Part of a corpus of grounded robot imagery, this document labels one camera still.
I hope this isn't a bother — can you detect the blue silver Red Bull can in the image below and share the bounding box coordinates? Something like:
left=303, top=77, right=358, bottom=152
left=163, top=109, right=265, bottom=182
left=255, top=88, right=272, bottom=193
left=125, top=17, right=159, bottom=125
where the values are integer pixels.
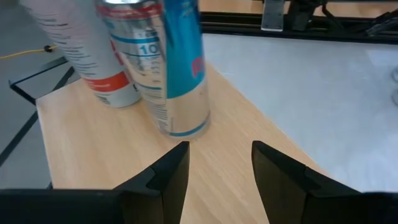
left=95, top=0, right=211, bottom=139

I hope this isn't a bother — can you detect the wooden tray with black handles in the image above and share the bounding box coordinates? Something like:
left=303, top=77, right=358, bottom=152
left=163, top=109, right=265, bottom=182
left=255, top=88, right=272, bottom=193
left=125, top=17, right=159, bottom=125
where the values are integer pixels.
left=0, top=55, right=330, bottom=224

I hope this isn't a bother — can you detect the white Celsius Peach Vibe can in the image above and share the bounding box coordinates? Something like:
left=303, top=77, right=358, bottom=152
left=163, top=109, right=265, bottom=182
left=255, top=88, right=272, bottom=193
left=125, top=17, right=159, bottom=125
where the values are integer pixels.
left=20, top=0, right=141, bottom=109

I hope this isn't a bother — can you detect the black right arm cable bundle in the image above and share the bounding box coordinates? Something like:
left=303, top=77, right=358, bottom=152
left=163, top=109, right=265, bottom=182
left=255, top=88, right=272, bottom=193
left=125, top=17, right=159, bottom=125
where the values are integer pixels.
left=365, top=11, right=398, bottom=37

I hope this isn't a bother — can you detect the yellow cable with black bead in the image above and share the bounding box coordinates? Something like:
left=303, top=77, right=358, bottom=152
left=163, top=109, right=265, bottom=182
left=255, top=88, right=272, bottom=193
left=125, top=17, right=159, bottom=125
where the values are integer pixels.
left=0, top=45, right=59, bottom=60

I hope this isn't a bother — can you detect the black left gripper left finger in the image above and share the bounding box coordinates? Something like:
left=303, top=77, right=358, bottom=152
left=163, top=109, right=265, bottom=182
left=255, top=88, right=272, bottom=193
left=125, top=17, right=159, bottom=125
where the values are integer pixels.
left=113, top=141, right=190, bottom=224

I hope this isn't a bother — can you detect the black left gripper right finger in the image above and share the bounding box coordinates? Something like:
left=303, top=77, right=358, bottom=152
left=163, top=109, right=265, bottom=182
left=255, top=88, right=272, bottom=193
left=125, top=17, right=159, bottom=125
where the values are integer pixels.
left=251, top=139, right=364, bottom=224

